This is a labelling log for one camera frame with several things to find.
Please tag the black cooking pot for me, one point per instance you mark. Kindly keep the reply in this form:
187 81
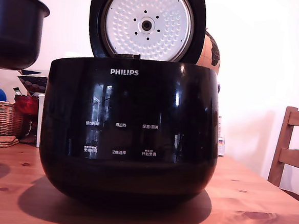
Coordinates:
14 30

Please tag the black Philips rice cooker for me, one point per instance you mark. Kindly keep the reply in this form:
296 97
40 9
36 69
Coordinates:
127 131

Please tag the rice cooker lid, silver plate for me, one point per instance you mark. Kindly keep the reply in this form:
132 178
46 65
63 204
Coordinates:
148 24

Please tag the small white device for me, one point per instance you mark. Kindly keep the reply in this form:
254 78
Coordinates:
221 146

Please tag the orange globe with dark continents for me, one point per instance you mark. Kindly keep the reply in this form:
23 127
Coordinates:
211 51

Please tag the white box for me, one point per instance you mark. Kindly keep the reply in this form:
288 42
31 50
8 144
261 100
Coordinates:
39 119

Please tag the patterned dotted bowl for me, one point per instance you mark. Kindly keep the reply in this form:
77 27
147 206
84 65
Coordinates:
33 82

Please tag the red glass vase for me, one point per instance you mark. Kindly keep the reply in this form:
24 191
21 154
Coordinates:
27 108

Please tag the wooden chair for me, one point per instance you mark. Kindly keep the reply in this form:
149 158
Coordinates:
287 155

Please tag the woven wicker basket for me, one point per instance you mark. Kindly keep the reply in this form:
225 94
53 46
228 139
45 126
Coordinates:
0 118

